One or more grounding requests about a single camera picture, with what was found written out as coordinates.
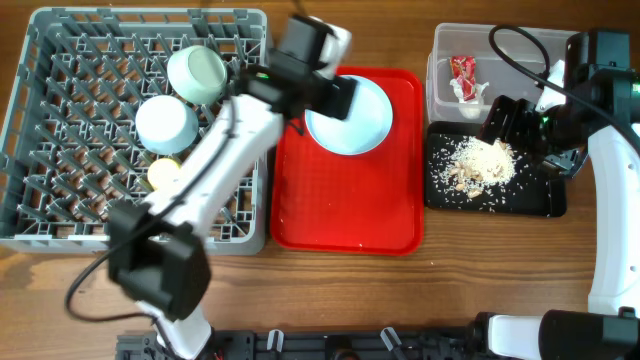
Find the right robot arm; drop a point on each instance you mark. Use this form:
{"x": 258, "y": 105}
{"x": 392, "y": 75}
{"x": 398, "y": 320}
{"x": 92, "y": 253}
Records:
{"x": 600, "y": 115}

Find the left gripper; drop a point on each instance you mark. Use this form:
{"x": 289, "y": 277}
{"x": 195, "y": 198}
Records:
{"x": 337, "y": 99}

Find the pale blue round plate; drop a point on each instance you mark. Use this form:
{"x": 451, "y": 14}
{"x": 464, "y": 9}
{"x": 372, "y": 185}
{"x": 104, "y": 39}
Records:
{"x": 367, "y": 124}

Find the rice and peanut leftovers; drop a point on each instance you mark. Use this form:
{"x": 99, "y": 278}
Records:
{"x": 467, "y": 170}

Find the black plastic waste tray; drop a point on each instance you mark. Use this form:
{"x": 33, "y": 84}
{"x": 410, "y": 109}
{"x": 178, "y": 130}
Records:
{"x": 530, "y": 192}

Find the red snack wrapper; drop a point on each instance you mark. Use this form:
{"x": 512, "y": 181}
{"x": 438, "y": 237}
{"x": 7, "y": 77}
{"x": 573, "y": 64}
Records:
{"x": 463, "y": 70}

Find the mint green bowl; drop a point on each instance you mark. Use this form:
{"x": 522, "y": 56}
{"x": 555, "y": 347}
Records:
{"x": 197, "y": 74}

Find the red plastic serving tray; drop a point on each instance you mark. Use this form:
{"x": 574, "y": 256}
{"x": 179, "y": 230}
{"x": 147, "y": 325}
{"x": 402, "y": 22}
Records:
{"x": 370, "y": 203}

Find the clear plastic waste bin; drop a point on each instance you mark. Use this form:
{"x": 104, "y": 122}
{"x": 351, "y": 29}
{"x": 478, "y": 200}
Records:
{"x": 460, "y": 39}

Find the light blue bowl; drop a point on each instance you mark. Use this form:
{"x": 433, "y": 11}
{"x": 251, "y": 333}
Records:
{"x": 165, "y": 125}

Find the grey plastic dishwasher rack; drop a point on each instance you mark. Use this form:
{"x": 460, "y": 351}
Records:
{"x": 69, "y": 146}

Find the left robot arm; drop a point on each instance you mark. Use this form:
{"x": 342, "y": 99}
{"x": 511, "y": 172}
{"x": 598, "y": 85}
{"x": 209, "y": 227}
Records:
{"x": 158, "y": 254}

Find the yellow plastic cup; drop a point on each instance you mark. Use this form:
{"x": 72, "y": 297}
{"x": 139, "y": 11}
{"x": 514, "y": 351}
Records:
{"x": 163, "y": 172}

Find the white tissue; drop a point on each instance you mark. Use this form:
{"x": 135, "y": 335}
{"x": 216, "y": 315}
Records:
{"x": 472, "y": 97}

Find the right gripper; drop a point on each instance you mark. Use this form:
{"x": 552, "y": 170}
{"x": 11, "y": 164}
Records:
{"x": 520, "y": 111}

